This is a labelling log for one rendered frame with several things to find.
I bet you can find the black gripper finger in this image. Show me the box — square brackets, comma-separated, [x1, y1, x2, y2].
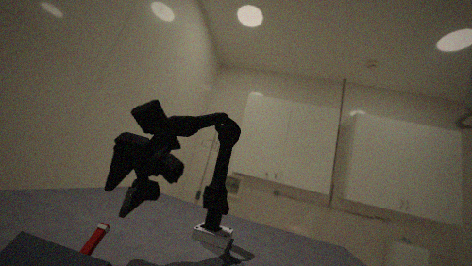
[118, 187, 155, 218]
[104, 145, 145, 192]

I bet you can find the red peg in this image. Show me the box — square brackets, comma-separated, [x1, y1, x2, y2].
[80, 223, 110, 256]

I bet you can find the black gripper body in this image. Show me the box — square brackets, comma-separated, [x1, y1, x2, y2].
[114, 132, 167, 201]

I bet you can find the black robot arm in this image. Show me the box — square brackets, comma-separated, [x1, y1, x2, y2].
[130, 99, 241, 232]

